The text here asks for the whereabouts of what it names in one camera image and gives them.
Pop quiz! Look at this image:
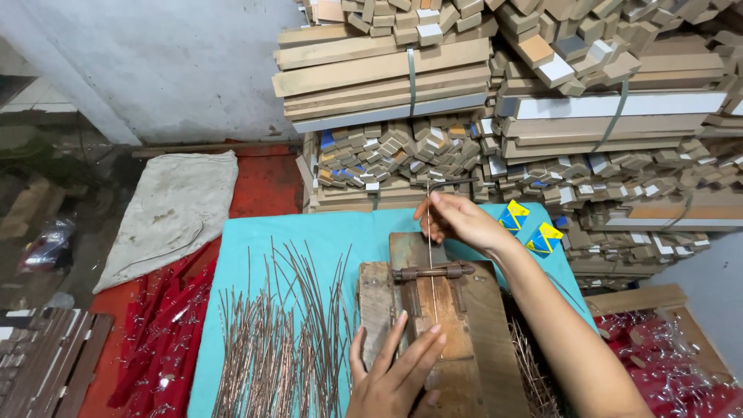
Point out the pile of red plastic packets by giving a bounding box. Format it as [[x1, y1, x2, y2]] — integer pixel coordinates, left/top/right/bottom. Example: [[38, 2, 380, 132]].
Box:
[[107, 243, 219, 418]]

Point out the crumpled clear plastic bag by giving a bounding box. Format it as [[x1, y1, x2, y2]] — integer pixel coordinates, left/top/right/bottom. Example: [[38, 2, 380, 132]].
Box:
[[17, 218, 77, 275]]

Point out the heap of bent copper wires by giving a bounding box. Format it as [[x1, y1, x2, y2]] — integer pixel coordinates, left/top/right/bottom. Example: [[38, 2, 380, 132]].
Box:
[[507, 316, 563, 418]]

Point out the stack of wooden frame mouldings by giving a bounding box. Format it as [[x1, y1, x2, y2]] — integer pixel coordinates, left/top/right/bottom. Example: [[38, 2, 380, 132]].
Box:
[[272, 0, 743, 291]]

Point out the wooden crate of red packets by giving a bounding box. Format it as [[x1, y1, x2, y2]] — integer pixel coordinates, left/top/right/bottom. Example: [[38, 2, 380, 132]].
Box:
[[585, 283, 743, 418]]

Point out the small blue yellow box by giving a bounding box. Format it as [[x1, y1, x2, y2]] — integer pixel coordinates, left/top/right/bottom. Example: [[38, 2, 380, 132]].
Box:
[[525, 222, 564, 259], [498, 200, 531, 236]]

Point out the long thin wooden stick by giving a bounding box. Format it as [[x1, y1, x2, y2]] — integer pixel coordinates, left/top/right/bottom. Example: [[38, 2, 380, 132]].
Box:
[[132, 141, 303, 159]]

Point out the person's left hand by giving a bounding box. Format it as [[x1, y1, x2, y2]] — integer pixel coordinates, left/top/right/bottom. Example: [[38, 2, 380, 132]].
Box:
[[346, 310, 448, 418]]

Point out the stack of dark wooden strips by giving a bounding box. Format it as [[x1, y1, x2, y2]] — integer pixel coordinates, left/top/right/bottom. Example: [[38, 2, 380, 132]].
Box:
[[0, 308, 115, 418]]

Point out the white fabric sack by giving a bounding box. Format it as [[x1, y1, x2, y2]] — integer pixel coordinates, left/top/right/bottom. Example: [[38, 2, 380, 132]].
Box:
[[92, 150, 239, 295]]

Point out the single copper wire rod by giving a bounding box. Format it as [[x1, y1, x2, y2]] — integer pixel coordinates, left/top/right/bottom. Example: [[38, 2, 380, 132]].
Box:
[[426, 179, 442, 349]]

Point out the teal cloth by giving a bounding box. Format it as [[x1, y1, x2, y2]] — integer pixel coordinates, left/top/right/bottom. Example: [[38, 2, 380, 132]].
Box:
[[187, 202, 600, 418]]

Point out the pile of straight copper wires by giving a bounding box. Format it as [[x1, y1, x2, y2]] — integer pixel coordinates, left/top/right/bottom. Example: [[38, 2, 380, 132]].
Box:
[[211, 237, 360, 418]]

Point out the person's right hand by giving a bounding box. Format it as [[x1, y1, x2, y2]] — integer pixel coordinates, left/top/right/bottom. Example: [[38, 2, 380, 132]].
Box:
[[413, 192, 515, 257]]

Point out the wooden wire bending jig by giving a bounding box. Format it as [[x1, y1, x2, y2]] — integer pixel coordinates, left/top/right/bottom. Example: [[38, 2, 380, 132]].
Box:
[[357, 232, 530, 418]]

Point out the dark metal rod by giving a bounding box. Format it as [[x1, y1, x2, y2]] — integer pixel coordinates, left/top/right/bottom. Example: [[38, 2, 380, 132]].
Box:
[[431, 177, 481, 190]]

